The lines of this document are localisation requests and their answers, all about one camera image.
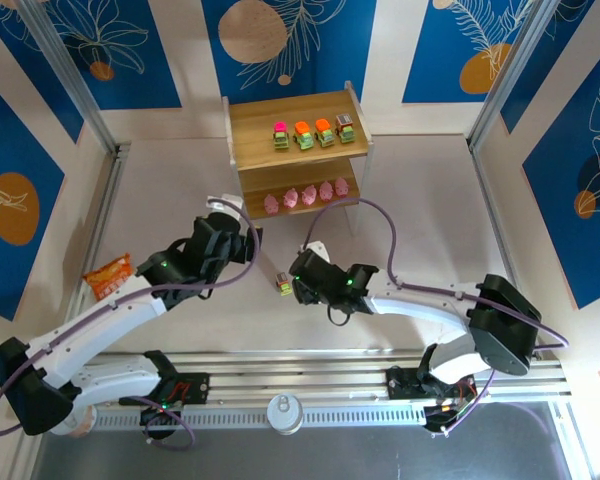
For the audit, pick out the green toy truck grey box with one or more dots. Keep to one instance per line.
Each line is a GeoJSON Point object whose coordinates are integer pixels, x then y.
{"type": "Point", "coordinates": [281, 285]}
{"type": "Point", "coordinates": [346, 132]}

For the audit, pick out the pink plastic toy pig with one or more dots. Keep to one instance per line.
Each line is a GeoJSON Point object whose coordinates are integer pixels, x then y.
{"type": "Point", "coordinates": [290, 198]}
{"type": "Point", "coordinates": [341, 187]}
{"type": "Point", "coordinates": [326, 190]}
{"type": "Point", "coordinates": [271, 204]}
{"type": "Point", "coordinates": [308, 194]}

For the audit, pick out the green toy truck pink top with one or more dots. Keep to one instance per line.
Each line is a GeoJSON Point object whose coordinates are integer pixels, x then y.
{"type": "Point", "coordinates": [280, 140]}

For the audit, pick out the green toy truck orange top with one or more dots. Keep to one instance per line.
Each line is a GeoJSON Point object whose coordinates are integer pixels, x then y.
{"type": "Point", "coordinates": [304, 140]}
{"type": "Point", "coordinates": [324, 136]}

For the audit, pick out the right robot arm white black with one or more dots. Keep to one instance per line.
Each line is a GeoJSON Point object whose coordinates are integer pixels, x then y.
{"type": "Point", "coordinates": [420, 305]}

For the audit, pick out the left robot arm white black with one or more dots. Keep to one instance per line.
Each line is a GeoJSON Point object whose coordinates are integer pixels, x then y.
{"type": "Point", "coordinates": [105, 325]}

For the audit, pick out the wooden two-tier shelf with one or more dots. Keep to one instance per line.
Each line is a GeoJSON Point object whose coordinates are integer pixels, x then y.
{"type": "Point", "coordinates": [255, 125]}

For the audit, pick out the orange snack chips bag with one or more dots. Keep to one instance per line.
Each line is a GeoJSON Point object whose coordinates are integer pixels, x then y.
{"type": "Point", "coordinates": [107, 277]}

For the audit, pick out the silver tin can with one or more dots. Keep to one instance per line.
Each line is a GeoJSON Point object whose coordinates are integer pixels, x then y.
{"type": "Point", "coordinates": [285, 412]}

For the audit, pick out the tin can pink label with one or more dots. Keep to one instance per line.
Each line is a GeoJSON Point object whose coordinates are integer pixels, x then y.
{"type": "Point", "coordinates": [87, 422]}

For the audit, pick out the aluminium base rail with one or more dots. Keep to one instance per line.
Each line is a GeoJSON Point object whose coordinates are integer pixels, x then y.
{"type": "Point", "coordinates": [290, 372]}

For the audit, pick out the aluminium table edge rail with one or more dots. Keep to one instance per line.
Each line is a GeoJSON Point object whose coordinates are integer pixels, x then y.
{"type": "Point", "coordinates": [101, 225]}
{"type": "Point", "coordinates": [496, 225]}

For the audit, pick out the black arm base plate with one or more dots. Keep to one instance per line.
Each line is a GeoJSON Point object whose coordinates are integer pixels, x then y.
{"type": "Point", "coordinates": [197, 387]}
{"type": "Point", "coordinates": [397, 385]}

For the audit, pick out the short aluminium frame post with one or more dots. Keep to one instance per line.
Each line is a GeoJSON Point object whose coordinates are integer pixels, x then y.
{"type": "Point", "coordinates": [25, 467]}
{"type": "Point", "coordinates": [576, 450]}

